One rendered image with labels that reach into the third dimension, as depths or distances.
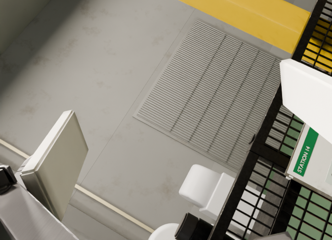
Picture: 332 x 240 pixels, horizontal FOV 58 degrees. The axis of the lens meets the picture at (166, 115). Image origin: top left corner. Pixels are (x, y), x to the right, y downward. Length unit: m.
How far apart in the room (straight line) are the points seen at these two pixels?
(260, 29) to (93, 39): 6.83
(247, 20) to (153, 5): 7.29
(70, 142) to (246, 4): 0.90
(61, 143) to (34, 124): 6.86
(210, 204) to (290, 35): 3.95
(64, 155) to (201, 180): 4.72
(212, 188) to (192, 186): 0.31
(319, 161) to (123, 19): 7.42
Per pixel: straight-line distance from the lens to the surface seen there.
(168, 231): 3.34
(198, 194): 4.83
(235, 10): 1.04
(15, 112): 7.27
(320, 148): 0.83
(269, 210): 0.83
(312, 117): 0.17
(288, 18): 1.04
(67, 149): 0.17
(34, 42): 8.01
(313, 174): 0.80
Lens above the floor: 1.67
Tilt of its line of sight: 7 degrees up
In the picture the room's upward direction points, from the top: 62 degrees counter-clockwise
